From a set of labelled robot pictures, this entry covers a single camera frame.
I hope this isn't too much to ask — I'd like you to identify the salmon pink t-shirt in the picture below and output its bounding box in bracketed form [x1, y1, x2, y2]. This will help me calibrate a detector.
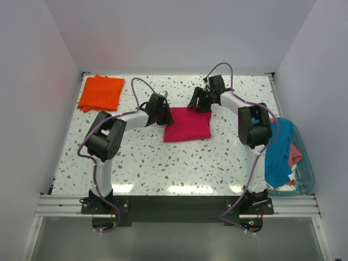
[288, 143, 303, 168]

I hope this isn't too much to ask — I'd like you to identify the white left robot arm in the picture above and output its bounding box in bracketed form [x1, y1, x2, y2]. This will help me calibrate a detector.
[82, 91, 173, 213]

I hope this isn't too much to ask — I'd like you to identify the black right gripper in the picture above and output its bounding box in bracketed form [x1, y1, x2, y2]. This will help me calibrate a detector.
[187, 86, 213, 113]

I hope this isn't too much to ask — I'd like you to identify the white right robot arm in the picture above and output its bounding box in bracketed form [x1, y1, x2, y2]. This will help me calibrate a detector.
[187, 75, 272, 214]

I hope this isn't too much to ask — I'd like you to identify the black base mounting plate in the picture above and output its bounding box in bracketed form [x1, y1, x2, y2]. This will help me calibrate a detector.
[79, 193, 275, 228]

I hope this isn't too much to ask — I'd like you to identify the aluminium frame rail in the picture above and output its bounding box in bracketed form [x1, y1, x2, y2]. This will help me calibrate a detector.
[35, 195, 321, 218]

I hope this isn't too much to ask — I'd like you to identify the white t-shirt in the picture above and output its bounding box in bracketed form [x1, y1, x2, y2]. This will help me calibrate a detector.
[266, 164, 297, 191]

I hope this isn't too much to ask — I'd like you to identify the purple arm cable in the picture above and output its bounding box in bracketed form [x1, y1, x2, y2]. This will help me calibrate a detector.
[203, 62, 279, 261]
[77, 77, 156, 233]

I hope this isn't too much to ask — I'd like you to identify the folded orange t-shirt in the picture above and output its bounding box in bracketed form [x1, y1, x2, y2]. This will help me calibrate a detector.
[77, 75, 125, 113]

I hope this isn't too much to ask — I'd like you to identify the blue t-shirt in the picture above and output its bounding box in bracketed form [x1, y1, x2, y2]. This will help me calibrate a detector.
[265, 118, 294, 188]

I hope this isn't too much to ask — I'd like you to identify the teal plastic laundry basket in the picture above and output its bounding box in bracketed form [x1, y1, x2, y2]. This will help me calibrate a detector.
[267, 119, 315, 196]

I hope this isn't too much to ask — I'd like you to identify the magenta pink t-shirt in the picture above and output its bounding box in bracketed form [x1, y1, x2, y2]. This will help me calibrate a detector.
[163, 107, 212, 143]

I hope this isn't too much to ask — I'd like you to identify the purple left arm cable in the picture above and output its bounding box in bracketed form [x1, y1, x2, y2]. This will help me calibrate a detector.
[77, 77, 156, 233]

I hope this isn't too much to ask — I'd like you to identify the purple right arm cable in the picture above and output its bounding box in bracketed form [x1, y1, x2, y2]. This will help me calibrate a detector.
[203, 62, 279, 261]

